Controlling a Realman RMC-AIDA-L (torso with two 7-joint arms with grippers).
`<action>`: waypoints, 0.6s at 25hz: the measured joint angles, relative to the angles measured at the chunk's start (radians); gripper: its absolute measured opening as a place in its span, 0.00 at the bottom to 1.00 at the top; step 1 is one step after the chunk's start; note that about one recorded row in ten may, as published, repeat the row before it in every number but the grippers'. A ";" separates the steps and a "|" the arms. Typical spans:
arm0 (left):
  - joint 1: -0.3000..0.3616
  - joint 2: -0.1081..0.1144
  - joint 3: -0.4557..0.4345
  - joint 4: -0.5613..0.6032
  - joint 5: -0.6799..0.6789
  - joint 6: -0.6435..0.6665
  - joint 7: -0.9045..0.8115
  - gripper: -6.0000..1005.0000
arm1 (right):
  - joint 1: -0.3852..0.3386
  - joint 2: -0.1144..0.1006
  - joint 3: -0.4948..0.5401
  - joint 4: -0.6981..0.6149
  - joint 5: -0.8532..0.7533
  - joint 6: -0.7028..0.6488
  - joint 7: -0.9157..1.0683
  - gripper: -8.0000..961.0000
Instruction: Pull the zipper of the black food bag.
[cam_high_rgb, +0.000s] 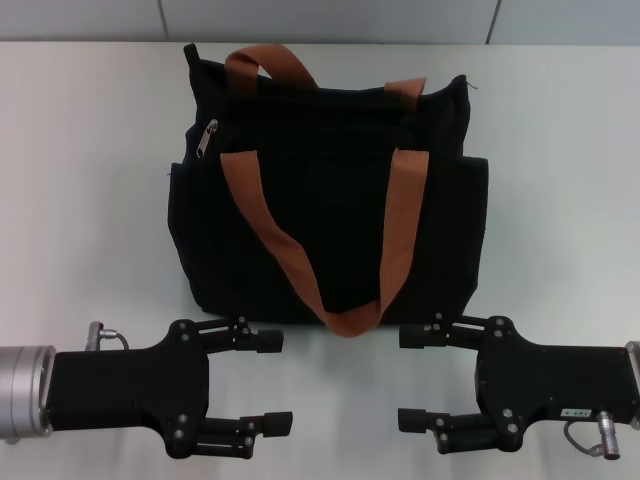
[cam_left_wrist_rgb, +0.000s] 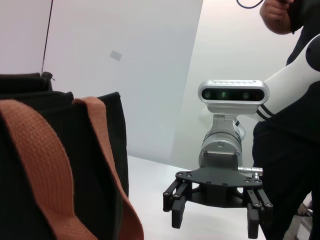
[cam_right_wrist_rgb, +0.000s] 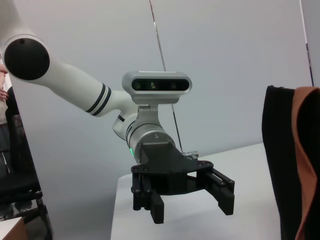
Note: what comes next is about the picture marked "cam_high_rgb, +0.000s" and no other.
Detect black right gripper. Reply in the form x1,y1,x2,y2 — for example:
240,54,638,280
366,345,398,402
397,312,640,456

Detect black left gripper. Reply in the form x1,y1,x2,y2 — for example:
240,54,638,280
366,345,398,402
42,315,295,461

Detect black food bag brown handles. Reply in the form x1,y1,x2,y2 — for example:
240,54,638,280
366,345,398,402
164,42,489,340

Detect silver zipper pull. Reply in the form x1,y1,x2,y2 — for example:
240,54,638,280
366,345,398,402
192,118,220,162

